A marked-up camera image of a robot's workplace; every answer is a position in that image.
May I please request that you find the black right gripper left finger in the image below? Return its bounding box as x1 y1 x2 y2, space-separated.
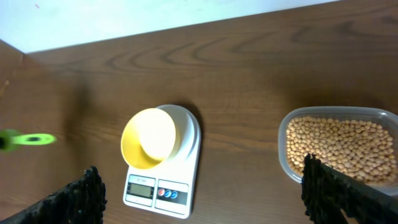
1 166 107 224

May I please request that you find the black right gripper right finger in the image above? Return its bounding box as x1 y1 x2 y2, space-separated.
301 154 397 224

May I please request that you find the yellow plastic bowl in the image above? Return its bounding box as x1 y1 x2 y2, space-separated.
121 108 181 170

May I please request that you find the green plastic scoop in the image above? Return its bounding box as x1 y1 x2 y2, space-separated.
1 129 57 152

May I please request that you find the white digital kitchen scale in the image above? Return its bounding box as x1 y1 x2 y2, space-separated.
123 105 201 219

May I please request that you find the clear plastic soybean container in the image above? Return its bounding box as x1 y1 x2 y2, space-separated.
278 106 397 196

